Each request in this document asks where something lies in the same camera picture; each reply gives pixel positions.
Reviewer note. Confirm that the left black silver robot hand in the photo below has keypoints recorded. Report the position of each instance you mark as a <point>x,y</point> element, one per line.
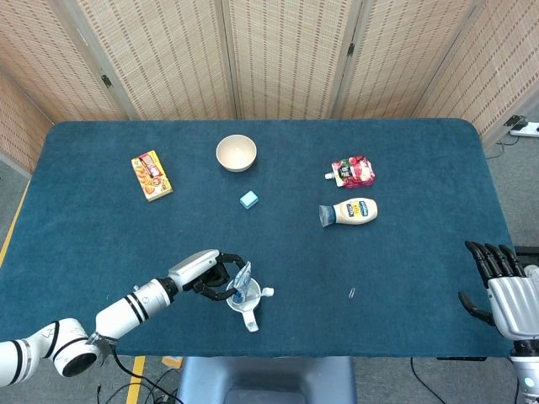
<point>193,267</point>

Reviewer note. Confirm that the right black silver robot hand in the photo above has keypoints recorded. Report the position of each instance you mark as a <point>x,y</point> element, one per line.
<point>513,303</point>

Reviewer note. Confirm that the blue white toothpaste tube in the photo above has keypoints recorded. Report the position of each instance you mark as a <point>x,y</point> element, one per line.
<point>243,280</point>

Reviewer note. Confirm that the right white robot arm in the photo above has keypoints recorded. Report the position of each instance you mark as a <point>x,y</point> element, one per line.
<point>526,379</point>

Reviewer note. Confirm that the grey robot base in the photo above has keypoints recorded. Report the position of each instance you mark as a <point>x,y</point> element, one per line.
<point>265,379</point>

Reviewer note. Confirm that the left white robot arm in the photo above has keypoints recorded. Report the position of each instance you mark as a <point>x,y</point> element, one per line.
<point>126,309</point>

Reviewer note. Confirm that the blue white block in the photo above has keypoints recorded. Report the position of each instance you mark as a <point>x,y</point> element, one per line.
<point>249,199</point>

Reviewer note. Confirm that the yellow snack box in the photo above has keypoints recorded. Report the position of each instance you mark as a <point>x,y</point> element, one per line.
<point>151,177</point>

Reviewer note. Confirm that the beige bowl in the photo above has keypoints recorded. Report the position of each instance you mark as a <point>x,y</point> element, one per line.
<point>236,153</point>

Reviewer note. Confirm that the teal table cloth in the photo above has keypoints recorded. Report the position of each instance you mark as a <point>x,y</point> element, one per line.
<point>379,261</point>

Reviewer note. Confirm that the metal paper clip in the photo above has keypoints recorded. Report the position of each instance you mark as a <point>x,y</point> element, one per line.
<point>351,293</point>

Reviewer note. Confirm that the mayonnaise squeeze bottle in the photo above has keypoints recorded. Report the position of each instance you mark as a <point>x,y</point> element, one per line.
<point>353,212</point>

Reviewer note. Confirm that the white power strip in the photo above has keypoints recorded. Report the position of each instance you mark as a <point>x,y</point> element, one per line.
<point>528,129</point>

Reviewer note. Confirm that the red spout pouch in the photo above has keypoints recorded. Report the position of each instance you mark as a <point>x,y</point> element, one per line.
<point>353,172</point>

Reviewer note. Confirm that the woven folding screen panel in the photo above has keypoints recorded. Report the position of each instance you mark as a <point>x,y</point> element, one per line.
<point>497,71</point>
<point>17,126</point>
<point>400,63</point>
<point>290,59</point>
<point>42,63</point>
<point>168,63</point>

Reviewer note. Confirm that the metal screen hinge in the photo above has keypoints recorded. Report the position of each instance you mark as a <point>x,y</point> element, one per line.
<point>350,49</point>
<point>106,81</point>

